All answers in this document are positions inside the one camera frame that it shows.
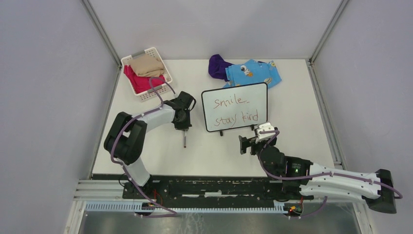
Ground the white plastic basket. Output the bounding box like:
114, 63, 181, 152
121, 47, 172, 101

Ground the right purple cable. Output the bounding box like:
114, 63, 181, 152
257, 130, 403, 219

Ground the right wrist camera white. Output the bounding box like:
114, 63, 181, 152
254, 122, 280, 143

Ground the pink cloth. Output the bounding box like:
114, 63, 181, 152
124, 65, 165, 94

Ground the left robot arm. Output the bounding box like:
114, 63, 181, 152
104, 91, 196, 199

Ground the purple cloth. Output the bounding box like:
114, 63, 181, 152
208, 54, 233, 82

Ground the blue patterned cloth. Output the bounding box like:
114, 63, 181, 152
223, 59, 282, 89

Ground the whiteboard with black frame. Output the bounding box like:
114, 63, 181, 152
201, 82, 268, 133

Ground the purple cable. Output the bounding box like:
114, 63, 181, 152
110, 77, 179, 218
257, 130, 403, 219

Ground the beige folded cloth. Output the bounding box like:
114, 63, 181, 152
129, 54, 165, 77

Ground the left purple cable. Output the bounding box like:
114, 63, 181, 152
110, 77, 179, 218

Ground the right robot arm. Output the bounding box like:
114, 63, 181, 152
239, 136, 403, 214

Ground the marker pen white barrel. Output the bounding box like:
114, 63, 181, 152
183, 129, 188, 148

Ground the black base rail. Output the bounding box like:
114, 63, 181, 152
140, 175, 314, 209

